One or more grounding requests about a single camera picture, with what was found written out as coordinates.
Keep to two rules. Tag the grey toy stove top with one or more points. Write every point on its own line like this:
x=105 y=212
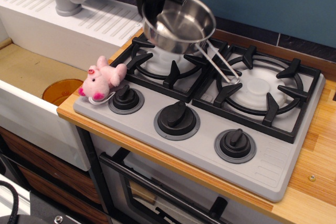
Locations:
x=267 y=174

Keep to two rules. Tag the orange plastic bowl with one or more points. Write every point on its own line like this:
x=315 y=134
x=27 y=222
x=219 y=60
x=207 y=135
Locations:
x=59 y=91

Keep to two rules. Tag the black stove knob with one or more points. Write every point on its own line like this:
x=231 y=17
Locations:
x=177 y=122
x=126 y=101
x=235 y=146

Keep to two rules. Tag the black right stove knob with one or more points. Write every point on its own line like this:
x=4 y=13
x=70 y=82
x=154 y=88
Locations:
x=235 y=146

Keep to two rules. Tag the black left burner grate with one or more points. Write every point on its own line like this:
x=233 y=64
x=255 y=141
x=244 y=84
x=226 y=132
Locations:
x=180 y=76

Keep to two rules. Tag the black burner grate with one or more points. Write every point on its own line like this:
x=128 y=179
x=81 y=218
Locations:
x=180 y=76
x=272 y=96

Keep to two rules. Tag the toy oven door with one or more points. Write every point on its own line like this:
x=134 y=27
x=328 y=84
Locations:
x=145 y=206

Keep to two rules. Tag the wooden drawer unit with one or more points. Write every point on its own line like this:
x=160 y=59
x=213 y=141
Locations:
x=47 y=175

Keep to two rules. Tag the black right burner grate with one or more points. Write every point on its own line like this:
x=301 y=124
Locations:
x=272 y=96

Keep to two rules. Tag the black middle stove knob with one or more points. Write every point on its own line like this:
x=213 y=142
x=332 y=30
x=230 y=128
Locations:
x=177 y=122

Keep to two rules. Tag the pink stuffed pig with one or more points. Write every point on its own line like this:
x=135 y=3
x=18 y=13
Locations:
x=101 y=78

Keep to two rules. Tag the black oven door handle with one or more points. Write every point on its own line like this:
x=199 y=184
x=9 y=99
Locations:
x=116 y=163

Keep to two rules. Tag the stainless steel pan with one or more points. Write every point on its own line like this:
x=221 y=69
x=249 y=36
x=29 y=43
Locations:
x=184 y=29

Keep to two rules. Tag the white toy sink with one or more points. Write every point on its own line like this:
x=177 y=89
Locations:
x=39 y=48

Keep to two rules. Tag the black left stove knob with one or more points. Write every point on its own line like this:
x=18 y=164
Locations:
x=126 y=101

